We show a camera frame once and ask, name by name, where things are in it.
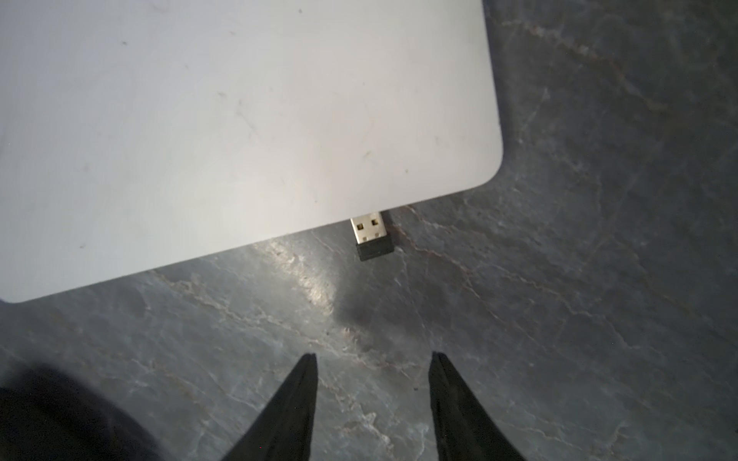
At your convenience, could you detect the small usb mouse receiver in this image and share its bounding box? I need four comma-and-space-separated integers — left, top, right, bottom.
351, 212, 394, 261

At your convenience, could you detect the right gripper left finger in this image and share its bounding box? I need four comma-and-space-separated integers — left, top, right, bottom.
224, 353, 318, 460

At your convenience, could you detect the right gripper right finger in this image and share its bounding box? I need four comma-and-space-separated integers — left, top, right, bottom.
429, 352, 524, 461

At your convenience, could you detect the silver laptop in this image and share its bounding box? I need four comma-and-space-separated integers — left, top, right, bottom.
1, 1, 504, 303

